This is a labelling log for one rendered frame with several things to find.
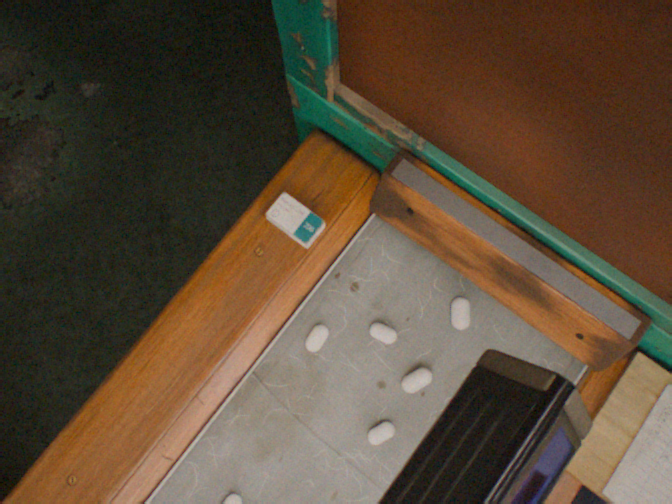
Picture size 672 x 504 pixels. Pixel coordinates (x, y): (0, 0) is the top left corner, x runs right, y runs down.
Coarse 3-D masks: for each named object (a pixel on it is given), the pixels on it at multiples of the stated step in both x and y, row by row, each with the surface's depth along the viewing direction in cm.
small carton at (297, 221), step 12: (276, 204) 74; (288, 204) 74; (300, 204) 74; (276, 216) 73; (288, 216) 73; (300, 216) 73; (312, 216) 73; (288, 228) 73; (300, 228) 73; (312, 228) 73; (300, 240) 73; (312, 240) 74
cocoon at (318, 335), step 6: (312, 330) 73; (318, 330) 73; (324, 330) 73; (312, 336) 73; (318, 336) 72; (324, 336) 73; (306, 342) 73; (312, 342) 72; (318, 342) 72; (312, 348) 72; (318, 348) 73
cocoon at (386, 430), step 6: (378, 426) 70; (384, 426) 70; (390, 426) 70; (372, 432) 70; (378, 432) 70; (384, 432) 70; (390, 432) 70; (372, 438) 70; (378, 438) 70; (384, 438) 70
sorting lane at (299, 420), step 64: (384, 256) 77; (320, 320) 75; (384, 320) 75; (448, 320) 74; (512, 320) 74; (256, 384) 73; (320, 384) 73; (384, 384) 73; (448, 384) 73; (192, 448) 71; (256, 448) 71; (320, 448) 71; (384, 448) 71
